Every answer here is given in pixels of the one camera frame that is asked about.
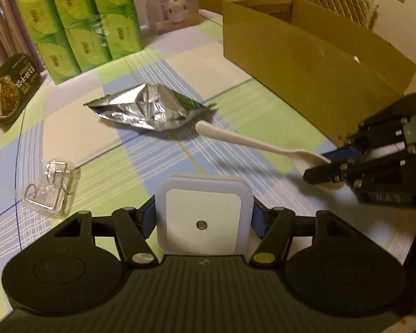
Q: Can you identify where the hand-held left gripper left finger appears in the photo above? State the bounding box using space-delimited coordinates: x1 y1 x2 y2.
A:
54 199 159 268

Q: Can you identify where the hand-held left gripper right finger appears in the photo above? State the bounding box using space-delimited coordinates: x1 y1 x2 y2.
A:
251 202 351 268

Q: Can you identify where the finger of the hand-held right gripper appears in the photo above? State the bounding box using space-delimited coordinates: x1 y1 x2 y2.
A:
321 133 368 163
303 161 355 185

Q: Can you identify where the white square night light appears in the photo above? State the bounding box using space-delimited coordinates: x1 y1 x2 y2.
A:
155 174 255 256

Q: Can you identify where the white plastic spoon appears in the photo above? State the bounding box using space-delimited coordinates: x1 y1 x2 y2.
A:
195 120 333 166

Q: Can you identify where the brown cardboard box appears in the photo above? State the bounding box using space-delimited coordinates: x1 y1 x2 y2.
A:
222 0 416 147

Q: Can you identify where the checked cloth desktop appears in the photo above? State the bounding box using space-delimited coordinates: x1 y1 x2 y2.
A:
0 9 416 320

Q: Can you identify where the clear packet of metal clips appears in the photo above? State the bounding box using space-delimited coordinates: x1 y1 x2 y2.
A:
19 158 81 219

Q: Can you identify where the silver foil bag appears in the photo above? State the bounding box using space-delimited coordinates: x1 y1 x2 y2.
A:
83 81 218 133

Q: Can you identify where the dark green food tray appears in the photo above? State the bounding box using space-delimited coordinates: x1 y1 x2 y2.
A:
0 53 44 127

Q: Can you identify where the green tissue multipack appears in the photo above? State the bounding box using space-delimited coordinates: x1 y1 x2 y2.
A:
17 0 142 86

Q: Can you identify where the white appliance box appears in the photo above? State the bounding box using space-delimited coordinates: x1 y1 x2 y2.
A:
139 0 201 36

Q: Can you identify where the pale patterned curtain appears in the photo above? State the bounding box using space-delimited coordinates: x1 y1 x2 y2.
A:
0 0 39 73

